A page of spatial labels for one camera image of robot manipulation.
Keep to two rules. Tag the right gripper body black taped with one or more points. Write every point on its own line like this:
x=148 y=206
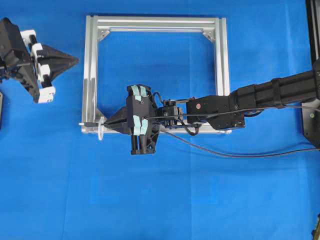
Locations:
x=143 y=128

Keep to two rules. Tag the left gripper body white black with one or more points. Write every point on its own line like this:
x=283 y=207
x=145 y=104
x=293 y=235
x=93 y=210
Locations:
x=19 y=60

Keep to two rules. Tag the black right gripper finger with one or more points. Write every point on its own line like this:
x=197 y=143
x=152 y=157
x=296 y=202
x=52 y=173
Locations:
x=120 y=128
x=119 y=117

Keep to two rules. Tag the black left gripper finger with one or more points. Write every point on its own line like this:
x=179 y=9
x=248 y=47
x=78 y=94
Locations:
x=50 y=69
x=50 y=53

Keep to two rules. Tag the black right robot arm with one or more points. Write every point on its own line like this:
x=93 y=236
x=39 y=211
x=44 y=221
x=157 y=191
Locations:
x=229 y=112

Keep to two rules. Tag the blue table cloth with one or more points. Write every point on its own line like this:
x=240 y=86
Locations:
x=261 y=182

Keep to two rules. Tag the silver aluminium extrusion frame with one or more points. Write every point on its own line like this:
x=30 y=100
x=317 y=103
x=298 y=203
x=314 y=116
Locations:
x=180 y=57

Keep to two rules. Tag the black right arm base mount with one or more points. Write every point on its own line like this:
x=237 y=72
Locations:
x=311 y=110

